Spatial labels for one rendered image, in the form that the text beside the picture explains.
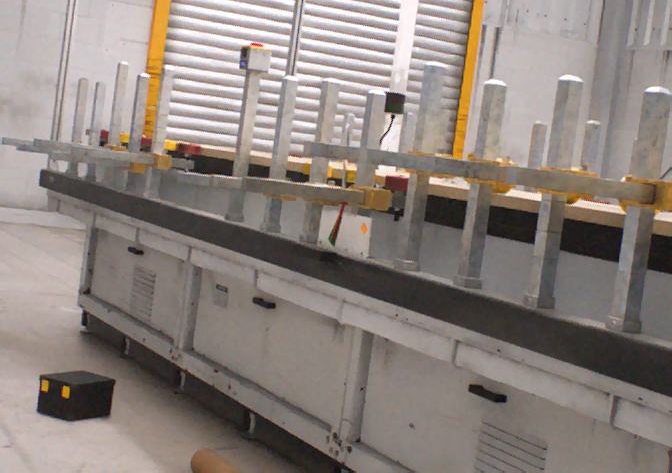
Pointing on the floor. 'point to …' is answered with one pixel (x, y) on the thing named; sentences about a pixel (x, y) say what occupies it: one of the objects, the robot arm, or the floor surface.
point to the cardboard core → (210, 463)
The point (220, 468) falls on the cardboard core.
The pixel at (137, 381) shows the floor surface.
